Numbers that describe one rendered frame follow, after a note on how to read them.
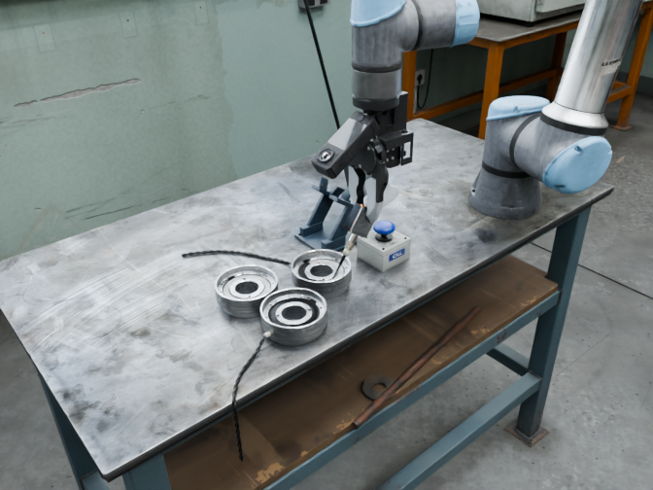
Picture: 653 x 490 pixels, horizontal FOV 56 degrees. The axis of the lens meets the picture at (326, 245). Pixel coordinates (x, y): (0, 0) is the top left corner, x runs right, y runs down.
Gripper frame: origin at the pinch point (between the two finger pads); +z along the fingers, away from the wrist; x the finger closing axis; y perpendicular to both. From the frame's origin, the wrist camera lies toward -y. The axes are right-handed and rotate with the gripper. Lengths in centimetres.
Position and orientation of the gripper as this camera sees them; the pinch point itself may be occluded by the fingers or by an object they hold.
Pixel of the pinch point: (363, 214)
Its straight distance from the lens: 103.3
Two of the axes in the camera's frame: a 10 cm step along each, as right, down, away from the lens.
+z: 0.2, 8.5, 5.2
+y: 8.0, -3.3, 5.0
